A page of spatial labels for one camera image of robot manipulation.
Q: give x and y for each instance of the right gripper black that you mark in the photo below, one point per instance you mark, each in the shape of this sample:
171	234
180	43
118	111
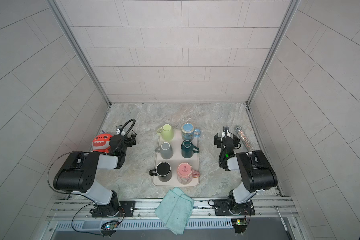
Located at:
225	135

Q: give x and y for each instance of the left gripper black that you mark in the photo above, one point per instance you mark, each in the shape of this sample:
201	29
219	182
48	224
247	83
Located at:
130	141

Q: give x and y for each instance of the light blue butterfly mug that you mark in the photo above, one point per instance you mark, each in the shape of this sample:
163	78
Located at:
189	132

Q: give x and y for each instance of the light green mug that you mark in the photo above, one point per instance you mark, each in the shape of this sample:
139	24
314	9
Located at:
167	132

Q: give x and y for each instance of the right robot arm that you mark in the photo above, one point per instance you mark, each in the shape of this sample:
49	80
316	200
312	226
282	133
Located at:
256	173

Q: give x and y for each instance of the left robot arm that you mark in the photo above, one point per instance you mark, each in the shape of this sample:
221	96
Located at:
77	175

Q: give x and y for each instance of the dark green mug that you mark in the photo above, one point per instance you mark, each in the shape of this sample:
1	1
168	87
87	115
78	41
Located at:
188	149

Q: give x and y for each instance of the grey mug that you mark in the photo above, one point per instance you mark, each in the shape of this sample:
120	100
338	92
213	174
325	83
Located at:
165	150

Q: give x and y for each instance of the black mug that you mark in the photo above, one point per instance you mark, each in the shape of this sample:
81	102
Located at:
163	171

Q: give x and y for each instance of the pink glass mug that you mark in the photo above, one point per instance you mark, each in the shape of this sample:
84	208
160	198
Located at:
185	173

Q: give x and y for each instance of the clear tube with grains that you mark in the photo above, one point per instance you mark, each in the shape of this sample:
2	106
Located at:
244	138

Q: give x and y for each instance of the red monster plush toy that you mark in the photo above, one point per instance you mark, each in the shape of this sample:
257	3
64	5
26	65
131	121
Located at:
101	143

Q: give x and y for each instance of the beige tray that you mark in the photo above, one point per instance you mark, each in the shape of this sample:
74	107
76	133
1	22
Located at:
177	159

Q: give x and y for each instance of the teal cloth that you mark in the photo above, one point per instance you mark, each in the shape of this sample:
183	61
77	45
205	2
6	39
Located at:
175	210

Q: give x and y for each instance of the right circuit board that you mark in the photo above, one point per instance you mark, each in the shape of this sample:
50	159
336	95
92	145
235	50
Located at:
239	225

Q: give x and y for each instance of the circuit board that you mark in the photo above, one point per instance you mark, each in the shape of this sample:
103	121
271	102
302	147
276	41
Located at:
239	225
109	228

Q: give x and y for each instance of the left circuit board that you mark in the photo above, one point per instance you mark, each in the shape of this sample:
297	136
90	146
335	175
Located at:
109	228

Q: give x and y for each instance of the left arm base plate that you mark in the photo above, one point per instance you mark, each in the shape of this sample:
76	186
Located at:
114	209

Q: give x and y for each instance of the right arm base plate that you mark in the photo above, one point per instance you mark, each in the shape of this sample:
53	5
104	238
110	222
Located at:
231	208

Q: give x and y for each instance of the aluminium mounting rail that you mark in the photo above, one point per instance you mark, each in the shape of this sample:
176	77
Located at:
147	209

